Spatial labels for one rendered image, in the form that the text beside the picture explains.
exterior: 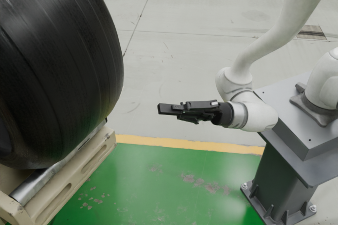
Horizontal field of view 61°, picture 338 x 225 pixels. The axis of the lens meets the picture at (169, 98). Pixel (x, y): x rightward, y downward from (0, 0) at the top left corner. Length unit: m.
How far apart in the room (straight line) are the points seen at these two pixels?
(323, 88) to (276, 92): 0.23
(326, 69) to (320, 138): 0.26
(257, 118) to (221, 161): 1.02
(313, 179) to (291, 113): 0.27
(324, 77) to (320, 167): 0.34
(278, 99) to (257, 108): 0.34
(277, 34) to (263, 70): 2.00
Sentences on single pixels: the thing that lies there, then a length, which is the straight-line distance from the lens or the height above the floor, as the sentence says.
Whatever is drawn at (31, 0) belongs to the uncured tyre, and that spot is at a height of 1.36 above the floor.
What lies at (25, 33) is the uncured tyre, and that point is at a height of 1.33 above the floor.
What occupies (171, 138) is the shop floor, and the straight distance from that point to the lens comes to 2.07.
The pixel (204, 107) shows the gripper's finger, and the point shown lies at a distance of 0.86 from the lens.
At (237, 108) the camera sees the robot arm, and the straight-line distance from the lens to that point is 0.94.
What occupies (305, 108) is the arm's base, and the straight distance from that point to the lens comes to 1.30.
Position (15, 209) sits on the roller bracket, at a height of 0.95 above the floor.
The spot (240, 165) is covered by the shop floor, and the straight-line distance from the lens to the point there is 1.98.
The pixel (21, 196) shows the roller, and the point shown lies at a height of 0.92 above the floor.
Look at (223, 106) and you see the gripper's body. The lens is 0.92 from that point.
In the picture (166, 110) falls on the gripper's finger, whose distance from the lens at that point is 0.83.
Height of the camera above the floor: 1.55
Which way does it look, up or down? 41 degrees down
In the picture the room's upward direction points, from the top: straight up
